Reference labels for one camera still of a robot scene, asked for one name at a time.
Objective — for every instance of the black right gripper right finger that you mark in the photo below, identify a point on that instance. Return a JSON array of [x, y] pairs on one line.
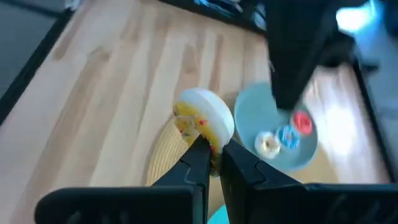
[[264, 199]]

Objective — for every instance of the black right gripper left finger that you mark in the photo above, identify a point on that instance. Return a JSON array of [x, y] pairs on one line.
[[174, 202]]

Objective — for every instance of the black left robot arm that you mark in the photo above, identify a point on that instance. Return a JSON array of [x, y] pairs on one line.
[[298, 21]]

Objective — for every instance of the small red donut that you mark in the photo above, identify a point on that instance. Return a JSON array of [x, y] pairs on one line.
[[302, 123]]

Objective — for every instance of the light blue plate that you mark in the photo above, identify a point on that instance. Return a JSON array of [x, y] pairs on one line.
[[255, 109]]

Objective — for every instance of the round woven tan placemat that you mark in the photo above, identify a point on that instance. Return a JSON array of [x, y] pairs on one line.
[[168, 152]]

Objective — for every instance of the small white donut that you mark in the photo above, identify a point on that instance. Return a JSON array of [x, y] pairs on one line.
[[267, 144]]

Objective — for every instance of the small blue donut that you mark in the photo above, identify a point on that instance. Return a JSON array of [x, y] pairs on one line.
[[288, 137]]

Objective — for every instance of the black aluminium table frame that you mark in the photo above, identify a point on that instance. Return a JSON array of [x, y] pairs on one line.
[[31, 70]]

